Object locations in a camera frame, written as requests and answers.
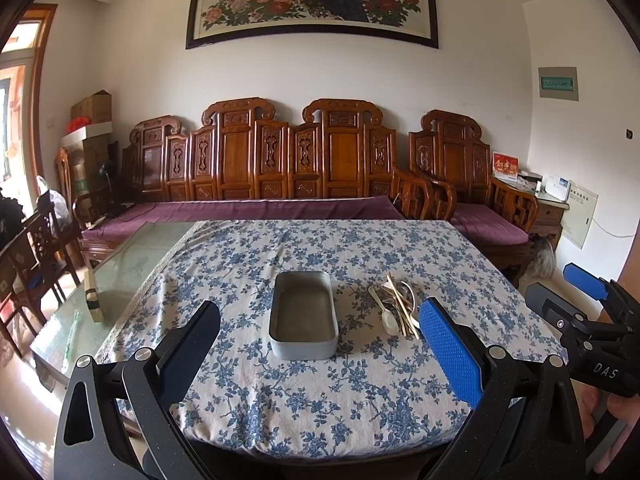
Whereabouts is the person's right hand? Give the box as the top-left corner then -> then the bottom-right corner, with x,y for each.
579,386 -> 639,437

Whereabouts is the cardboard box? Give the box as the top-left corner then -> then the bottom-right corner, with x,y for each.
70,90 -> 112,124

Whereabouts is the white wall panel box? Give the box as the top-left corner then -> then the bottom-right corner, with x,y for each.
562,182 -> 599,249

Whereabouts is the purple armchair cushion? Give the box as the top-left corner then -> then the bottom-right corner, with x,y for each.
450,204 -> 528,246

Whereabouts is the dark wooden chopstick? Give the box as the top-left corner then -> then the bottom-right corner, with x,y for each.
387,278 -> 420,339

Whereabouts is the white plastic spoon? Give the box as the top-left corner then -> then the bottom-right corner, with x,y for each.
368,286 -> 400,336

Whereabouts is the carved wooden sofa bench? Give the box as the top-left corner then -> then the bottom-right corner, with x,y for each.
116,98 -> 399,203

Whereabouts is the grey electrical panel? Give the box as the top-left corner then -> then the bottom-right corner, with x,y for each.
538,66 -> 579,102

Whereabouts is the blue floral tablecloth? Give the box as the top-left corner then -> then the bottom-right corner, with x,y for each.
94,218 -> 569,461

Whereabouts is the grey metal tray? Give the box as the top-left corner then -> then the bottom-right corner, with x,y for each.
269,271 -> 340,361

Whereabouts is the framed floral painting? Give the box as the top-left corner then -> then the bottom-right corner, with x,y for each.
186,0 -> 438,49

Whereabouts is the dark wooden dining chair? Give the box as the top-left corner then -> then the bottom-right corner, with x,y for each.
1,197 -> 80,356

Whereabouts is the wooden side table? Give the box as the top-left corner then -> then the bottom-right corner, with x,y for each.
529,198 -> 570,250

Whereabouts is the light wooden chopstick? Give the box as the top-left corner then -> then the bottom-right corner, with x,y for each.
385,273 -> 418,339

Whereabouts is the carved wooden armchair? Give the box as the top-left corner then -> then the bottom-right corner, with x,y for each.
408,110 -> 538,285

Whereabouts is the purple sofa cushion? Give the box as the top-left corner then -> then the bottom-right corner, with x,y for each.
82,196 -> 404,244

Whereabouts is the white plastic bag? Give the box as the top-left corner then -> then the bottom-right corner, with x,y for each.
36,176 -> 73,229

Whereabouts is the white plastic rice paddle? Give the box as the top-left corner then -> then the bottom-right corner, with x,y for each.
398,281 -> 418,312

